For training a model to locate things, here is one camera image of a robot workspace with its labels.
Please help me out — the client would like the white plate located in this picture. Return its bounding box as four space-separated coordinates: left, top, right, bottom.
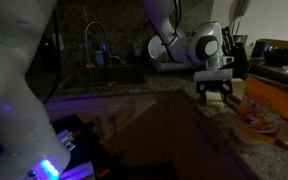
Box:
146 34 170 63
175 28 187 40

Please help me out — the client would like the white wall outlet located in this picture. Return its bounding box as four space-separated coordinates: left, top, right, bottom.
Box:
56 32 65 52

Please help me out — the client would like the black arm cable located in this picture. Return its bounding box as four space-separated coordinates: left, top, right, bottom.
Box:
163 0 184 46

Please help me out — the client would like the dark blue cup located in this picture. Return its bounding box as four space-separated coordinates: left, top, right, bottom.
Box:
250 38 268 60

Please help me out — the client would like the small dispenser bottle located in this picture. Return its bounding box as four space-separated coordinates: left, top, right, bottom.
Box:
132 39 144 58

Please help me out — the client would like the steel sink basin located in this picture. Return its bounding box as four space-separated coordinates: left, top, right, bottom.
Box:
61 64 146 91

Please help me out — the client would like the brown wooden cabinet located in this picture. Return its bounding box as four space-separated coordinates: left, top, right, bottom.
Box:
44 89 253 180

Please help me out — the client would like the dish drying rack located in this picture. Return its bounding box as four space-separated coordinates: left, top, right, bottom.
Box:
151 58 202 74

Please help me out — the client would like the silver arched faucet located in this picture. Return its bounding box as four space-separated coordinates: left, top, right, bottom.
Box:
84 20 111 67

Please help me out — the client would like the dark knife block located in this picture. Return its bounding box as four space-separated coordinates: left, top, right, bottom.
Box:
221 25 251 79

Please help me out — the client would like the pale yellow sponge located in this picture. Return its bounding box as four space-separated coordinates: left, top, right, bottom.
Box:
205 90 225 109

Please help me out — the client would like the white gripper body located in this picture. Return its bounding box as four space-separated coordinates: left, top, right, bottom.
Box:
193 67 234 83

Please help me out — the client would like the orange snack bag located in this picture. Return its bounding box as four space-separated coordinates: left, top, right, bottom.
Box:
233 75 288 147

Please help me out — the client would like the black hanging cable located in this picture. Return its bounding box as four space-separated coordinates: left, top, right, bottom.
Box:
41 9 64 105

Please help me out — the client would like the dark wide bowl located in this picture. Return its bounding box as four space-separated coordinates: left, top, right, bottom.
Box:
262 39 288 67

